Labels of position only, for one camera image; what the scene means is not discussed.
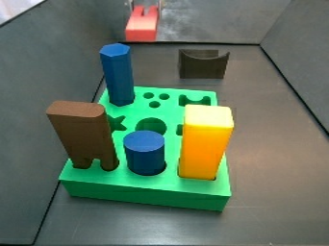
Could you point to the blue hexagonal prism block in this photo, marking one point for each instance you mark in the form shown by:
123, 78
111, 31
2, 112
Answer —
115, 59

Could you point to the green shape sorter board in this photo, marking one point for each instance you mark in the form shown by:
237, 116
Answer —
156, 111

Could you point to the brown arch-legged block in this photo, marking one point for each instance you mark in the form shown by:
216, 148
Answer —
83, 129

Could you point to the yellow rectangular block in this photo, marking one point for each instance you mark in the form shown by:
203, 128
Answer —
206, 131

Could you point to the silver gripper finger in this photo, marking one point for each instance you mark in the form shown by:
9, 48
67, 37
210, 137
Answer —
128, 3
159, 5

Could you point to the black curved stand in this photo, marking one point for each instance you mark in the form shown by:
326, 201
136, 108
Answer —
202, 64

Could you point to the blue cylinder block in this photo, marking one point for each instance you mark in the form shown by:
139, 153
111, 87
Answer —
144, 152

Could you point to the red double-square forked block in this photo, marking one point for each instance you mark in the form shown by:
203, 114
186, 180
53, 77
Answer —
140, 28

